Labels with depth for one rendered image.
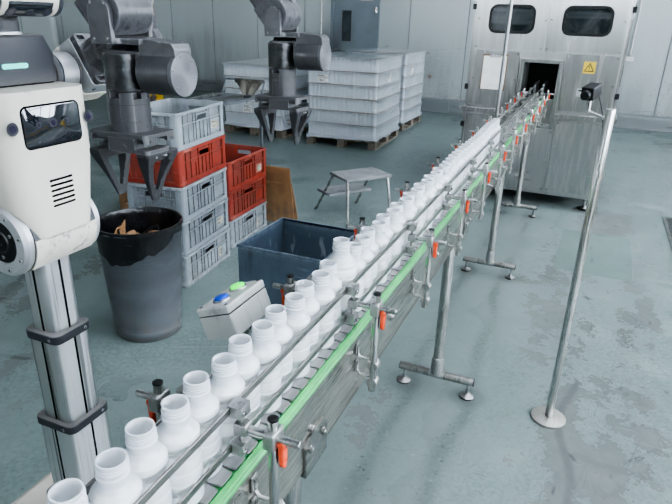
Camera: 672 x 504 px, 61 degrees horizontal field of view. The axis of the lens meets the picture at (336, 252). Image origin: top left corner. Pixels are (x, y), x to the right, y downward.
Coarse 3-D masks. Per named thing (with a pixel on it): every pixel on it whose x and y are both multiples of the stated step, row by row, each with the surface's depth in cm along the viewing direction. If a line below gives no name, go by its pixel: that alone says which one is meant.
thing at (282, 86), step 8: (272, 72) 117; (280, 72) 116; (288, 72) 116; (272, 80) 117; (280, 80) 117; (288, 80) 117; (272, 88) 118; (280, 88) 117; (288, 88) 118; (256, 96) 119; (264, 96) 119; (272, 96) 118; (280, 96) 118; (288, 96) 118; (296, 96) 119; (304, 96) 119; (296, 104) 116
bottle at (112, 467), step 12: (96, 456) 67; (108, 456) 68; (120, 456) 68; (96, 468) 66; (108, 468) 65; (120, 468) 66; (108, 480) 66; (120, 480) 66; (132, 480) 68; (96, 492) 67; (108, 492) 66; (120, 492) 66; (132, 492) 67
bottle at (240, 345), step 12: (240, 336) 93; (228, 348) 92; (240, 348) 90; (252, 348) 93; (240, 360) 91; (252, 360) 93; (240, 372) 91; (252, 372) 92; (252, 396) 93; (252, 408) 94
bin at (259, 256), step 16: (272, 224) 208; (288, 224) 214; (304, 224) 211; (320, 224) 209; (256, 240) 199; (272, 240) 210; (288, 240) 216; (304, 240) 214; (320, 240) 211; (352, 240) 198; (240, 256) 190; (256, 256) 187; (272, 256) 184; (288, 256) 181; (304, 256) 216; (320, 256) 213; (240, 272) 192; (256, 272) 189; (272, 272) 186; (288, 272) 184; (304, 272) 181; (272, 288) 189
